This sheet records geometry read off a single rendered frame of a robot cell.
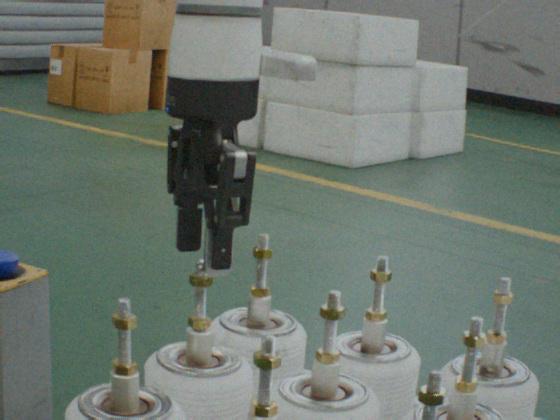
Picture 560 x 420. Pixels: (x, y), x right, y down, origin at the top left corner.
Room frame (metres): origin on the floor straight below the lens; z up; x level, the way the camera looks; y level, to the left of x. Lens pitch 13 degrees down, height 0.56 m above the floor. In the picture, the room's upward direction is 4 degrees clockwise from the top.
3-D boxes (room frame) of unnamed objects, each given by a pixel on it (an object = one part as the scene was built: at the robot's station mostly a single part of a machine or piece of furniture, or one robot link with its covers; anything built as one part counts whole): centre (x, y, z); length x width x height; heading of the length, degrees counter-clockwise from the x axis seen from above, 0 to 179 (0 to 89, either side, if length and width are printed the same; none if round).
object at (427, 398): (0.52, -0.10, 0.32); 0.02 x 0.02 x 0.01; 39
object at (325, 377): (0.67, -0.04, 0.26); 0.02 x 0.02 x 0.03
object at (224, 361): (0.72, 0.07, 0.25); 0.08 x 0.08 x 0.01
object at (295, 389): (0.67, -0.04, 0.25); 0.08 x 0.08 x 0.01
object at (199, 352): (0.72, 0.07, 0.26); 0.02 x 0.02 x 0.03
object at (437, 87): (3.66, -0.43, 0.27); 0.39 x 0.39 x 0.18; 52
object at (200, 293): (0.72, 0.07, 0.31); 0.01 x 0.01 x 0.08; 6
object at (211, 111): (0.72, 0.07, 0.46); 0.08 x 0.08 x 0.09
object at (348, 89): (3.35, -0.16, 0.27); 0.39 x 0.39 x 0.18; 51
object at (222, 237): (0.68, 0.05, 0.37); 0.03 x 0.01 x 0.05; 27
